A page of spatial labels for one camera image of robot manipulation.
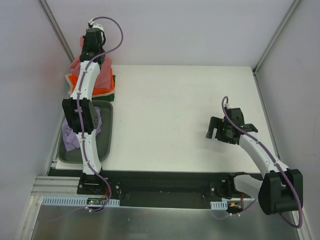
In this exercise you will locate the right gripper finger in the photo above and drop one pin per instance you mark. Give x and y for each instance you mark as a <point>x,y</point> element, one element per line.
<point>210,132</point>
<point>216,123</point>

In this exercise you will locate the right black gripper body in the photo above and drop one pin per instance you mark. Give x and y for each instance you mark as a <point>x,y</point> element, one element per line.
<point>215,127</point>

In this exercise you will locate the pink t shirt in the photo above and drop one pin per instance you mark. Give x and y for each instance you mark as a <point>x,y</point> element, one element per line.
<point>103,81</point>

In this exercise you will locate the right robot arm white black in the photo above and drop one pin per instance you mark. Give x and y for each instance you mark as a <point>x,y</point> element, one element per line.
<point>281,188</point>

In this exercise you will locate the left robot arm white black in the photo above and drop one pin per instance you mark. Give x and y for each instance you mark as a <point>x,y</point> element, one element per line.
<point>82,116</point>

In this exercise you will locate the grey plastic bin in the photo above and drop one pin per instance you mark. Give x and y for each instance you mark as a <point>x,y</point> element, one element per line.
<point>103,138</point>

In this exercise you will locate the dark green folded t shirt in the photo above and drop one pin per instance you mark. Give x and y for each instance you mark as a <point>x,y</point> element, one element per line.
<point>98,93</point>

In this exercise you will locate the lilac crumpled t shirt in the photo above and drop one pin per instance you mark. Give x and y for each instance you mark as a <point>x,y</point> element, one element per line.
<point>70,139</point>

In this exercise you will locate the orange folded t shirt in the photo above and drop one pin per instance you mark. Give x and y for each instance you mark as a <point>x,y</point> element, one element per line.
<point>73,80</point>

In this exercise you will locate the beige folded t shirt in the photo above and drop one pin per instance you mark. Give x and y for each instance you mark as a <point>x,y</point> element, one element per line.
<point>68,78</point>

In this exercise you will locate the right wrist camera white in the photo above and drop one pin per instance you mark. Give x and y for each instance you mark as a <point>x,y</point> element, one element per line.
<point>226,106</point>

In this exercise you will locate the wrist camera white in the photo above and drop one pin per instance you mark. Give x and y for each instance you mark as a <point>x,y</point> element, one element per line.
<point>92,24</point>
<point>226,106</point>

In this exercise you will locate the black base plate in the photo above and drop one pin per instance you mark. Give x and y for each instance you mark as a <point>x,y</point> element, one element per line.
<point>150,189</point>

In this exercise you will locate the right white cable duct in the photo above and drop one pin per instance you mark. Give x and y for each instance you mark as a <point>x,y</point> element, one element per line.
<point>219,205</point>

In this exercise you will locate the white cable duct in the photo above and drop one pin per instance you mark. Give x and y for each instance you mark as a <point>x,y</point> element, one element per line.
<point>74,201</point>
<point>219,205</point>

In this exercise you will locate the right aluminium frame post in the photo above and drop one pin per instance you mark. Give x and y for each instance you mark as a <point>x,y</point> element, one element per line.
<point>295,4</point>

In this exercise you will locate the aluminium frame post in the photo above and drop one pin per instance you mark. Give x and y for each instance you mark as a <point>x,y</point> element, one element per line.
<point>56,29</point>
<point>295,4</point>

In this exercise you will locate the left white cable duct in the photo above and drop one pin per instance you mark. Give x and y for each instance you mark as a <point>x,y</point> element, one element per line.
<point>74,201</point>

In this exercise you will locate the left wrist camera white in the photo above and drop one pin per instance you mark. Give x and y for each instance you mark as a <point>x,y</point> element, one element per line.
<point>92,24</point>

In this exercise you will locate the aluminium rail front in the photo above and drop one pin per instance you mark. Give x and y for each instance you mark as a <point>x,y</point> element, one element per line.
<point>55,186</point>

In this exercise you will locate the left aluminium frame post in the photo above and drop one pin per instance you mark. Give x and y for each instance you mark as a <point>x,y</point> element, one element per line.
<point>56,29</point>

